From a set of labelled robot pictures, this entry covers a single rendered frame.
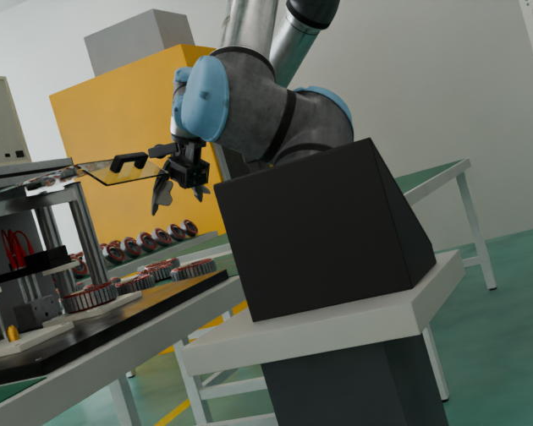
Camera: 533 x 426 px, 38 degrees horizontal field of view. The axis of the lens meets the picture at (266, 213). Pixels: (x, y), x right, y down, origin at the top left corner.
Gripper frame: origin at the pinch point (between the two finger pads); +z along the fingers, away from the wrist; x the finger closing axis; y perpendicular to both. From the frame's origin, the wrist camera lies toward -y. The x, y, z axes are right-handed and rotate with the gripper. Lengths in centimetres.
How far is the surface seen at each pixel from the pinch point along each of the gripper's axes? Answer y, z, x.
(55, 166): -13.4, -11.3, -25.1
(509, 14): -158, 14, 455
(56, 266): 8.4, 0.5, -38.1
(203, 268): 13.3, 10.3, -1.2
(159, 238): -158, 115, 125
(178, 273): 9.4, 12.1, -5.7
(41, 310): 6.7, 11.3, -40.5
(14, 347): 33, -3, -61
